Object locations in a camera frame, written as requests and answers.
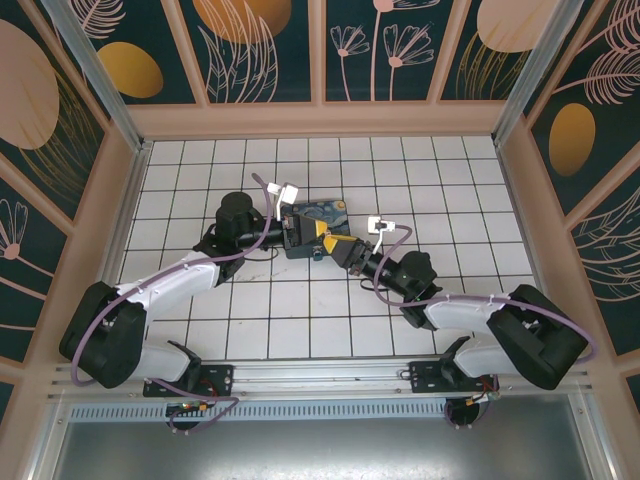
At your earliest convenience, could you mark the starry night print case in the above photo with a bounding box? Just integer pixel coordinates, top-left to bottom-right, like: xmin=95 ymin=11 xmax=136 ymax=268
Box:
xmin=279 ymin=196 xmax=354 ymax=261

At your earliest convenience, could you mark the grey metal sheet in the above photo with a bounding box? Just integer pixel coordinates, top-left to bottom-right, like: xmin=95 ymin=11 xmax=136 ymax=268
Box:
xmin=29 ymin=418 xmax=617 ymax=480

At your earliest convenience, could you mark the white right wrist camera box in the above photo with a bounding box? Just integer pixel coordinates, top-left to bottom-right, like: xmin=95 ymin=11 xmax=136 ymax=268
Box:
xmin=366 ymin=215 xmax=397 ymax=254

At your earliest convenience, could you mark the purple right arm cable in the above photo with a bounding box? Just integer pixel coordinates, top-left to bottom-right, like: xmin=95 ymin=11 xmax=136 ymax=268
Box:
xmin=372 ymin=224 xmax=600 ymax=432

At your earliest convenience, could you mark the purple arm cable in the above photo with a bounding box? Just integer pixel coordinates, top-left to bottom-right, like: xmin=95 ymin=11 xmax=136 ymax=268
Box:
xmin=69 ymin=172 xmax=282 ymax=436
xmin=372 ymin=224 xmax=600 ymax=432

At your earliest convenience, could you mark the aluminium table side rail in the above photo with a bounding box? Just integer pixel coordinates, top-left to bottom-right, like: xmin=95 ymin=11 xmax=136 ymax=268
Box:
xmin=493 ymin=138 xmax=546 ymax=296
xmin=102 ymin=141 xmax=154 ymax=301

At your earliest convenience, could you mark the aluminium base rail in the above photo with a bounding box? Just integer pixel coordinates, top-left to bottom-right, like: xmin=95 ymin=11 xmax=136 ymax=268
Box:
xmin=47 ymin=353 xmax=594 ymax=402

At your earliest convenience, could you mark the slotted metal cable tray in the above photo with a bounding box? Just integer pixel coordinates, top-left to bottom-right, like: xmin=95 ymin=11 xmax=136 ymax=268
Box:
xmin=67 ymin=402 xmax=577 ymax=423

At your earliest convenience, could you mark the orange disc feather wall panel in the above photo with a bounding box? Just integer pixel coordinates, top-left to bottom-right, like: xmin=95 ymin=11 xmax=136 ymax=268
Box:
xmin=178 ymin=0 xmax=314 ymax=105

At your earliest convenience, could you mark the small orange oval wall panel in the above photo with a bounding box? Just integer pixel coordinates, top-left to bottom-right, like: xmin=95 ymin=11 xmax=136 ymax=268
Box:
xmin=62 ymin=0 xmax=199 ymax=106

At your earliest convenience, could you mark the flower print wall panel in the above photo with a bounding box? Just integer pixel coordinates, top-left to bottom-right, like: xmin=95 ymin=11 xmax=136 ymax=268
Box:
xmin=324 ymin=0 xmax=445 ymax=105

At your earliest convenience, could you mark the pink feathers wall panel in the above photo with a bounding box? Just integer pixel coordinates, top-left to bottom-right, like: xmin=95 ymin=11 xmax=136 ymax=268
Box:
xmin=568 ymin=187 xmax=640 ymax=357

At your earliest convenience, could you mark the aluminium corner post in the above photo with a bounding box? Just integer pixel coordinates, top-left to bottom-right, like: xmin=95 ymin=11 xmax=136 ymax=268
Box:
xmin=492 ymin=0 xmax=584 ymax=146
xmin=40 ymin=0 xmax=154 ymax=154

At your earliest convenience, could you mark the single pink flower wall panel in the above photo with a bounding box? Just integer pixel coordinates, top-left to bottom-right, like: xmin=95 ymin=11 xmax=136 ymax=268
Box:
xmin=0 ymin=172 xmax=70 ymax=364

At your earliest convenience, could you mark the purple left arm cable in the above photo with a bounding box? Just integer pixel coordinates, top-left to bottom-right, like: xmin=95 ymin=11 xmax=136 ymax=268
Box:
xmin=69 ymin=172 xmax=282 ymax=436

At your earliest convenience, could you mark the large pink oval wall panel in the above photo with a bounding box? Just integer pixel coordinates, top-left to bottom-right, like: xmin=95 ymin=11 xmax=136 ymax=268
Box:
xmin=0 ymin=0 xmax=110 ymax=224

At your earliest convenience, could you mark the pink disc wall panel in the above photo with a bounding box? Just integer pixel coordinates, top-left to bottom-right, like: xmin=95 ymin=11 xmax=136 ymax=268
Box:
xmin=438 ymin=0 xmax=551 ymax=104

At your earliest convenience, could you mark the orange oval feather wall panel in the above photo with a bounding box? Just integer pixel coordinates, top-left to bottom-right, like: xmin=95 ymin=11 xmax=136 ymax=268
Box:
xmin=521 ymin=0 xmax=640 ymax=217

